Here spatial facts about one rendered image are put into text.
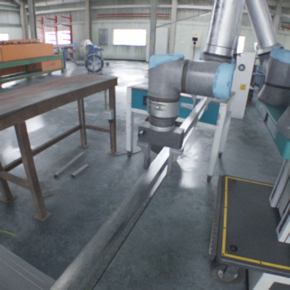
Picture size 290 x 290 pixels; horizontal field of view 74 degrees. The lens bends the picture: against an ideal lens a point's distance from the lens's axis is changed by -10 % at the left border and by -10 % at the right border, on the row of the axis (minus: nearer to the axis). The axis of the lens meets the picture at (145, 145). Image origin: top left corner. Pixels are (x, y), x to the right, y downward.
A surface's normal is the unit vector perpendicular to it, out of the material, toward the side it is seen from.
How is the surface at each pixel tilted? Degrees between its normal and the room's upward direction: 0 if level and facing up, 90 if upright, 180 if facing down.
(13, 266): 0
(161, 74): 91
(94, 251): 0
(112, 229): 0
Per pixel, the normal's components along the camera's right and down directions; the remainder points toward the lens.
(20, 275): 0.04, -0.90
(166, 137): -0.39, 0.40
